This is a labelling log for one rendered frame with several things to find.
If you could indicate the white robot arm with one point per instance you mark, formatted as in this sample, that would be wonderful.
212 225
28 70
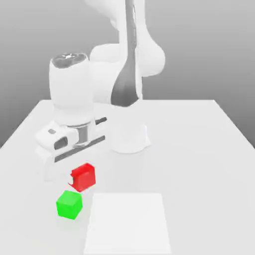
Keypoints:
69 89

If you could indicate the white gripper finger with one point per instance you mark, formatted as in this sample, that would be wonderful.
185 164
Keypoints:
71 179

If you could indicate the small green cube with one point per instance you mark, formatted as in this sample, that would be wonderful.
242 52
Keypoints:
68 205

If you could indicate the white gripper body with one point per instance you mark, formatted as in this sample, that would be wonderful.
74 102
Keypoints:
59 166

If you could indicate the small red cube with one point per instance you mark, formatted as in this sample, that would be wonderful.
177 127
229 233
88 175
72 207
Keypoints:
84 178

